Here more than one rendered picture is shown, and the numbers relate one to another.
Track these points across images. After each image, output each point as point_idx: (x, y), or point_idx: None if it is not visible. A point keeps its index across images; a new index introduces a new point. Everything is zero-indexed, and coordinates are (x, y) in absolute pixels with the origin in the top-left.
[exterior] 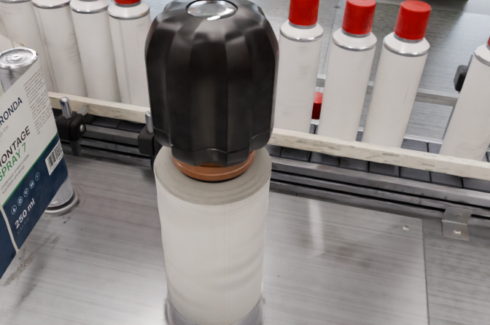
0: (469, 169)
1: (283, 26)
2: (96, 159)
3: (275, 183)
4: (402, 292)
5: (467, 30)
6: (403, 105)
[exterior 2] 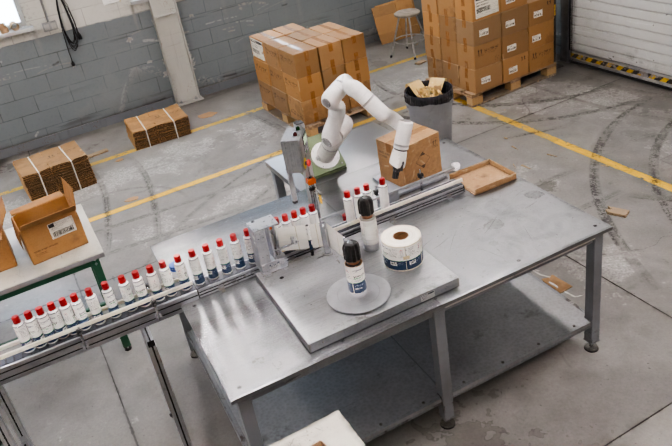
0: (389, 208)
1: (344, 199)
2: None
3: (356, 233)
4: None
5: (356, 178)
6: None
